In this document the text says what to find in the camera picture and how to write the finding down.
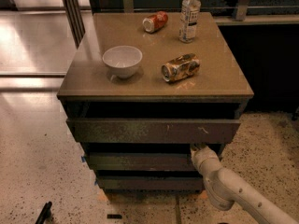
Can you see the clear plastic water bottle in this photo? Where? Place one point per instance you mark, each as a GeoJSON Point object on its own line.
{"type": "Point", "coordinates": [188, 20]}

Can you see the black tape floor marker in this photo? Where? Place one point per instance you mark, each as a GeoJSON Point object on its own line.
{"type": "Point", "coordinates": [114, 216]}

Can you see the bottom drawer front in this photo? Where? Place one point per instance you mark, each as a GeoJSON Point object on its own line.
{"type": "Point", "coordinates": [110, 183]}

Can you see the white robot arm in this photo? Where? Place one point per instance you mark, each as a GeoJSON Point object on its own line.
{"type": "Point", "coordinates": [224, 187]}

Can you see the top drawer front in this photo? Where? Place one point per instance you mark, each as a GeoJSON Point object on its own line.
{"type": "Point", "coordinates": [154, 131]}

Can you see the gold crushed soda can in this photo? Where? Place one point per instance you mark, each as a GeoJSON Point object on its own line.
{"type": "Point", "coordinates": [184, 66]}

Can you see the white ceramic bowl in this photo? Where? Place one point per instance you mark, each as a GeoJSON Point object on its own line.
{"type": "Point", "coordinates": [122, 61]}

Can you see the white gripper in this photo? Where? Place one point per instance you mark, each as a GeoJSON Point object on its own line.
{"type": "Point", "coordinates": [198, 155]}

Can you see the drawer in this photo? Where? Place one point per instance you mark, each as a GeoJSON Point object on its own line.
{"type": "Point", "coordinates": [154, 131]}
{"type": "Point", "coordinates": [110, 183]}
{"type": "Point", "coordinates": [140, 162]}

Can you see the red soda can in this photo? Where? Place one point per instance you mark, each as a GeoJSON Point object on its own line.
{"type": "Point", "coordinates": [155, 22]}

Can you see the black object on floor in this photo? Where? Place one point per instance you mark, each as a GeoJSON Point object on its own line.
{"type": "Point", "coordinates": [45, 213]}

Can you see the brown three-drawer cabinet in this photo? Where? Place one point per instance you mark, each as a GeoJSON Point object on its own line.
{"type": "Point", "coordinates": [218, 90]}

